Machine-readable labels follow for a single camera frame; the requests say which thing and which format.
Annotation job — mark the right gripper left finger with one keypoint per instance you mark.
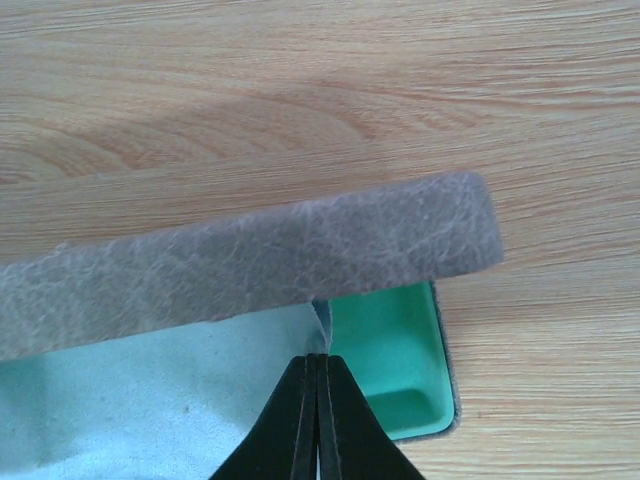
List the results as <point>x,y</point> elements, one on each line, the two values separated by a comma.
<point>283,443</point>

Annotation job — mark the light blue cleaning cloth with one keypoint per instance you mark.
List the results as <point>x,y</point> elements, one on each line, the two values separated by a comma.
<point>170,404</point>

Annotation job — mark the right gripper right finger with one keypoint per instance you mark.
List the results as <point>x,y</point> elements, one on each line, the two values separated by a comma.
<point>351,442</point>

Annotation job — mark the grey glasses case green inside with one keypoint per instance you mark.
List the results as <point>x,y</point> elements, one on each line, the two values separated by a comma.
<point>318,250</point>

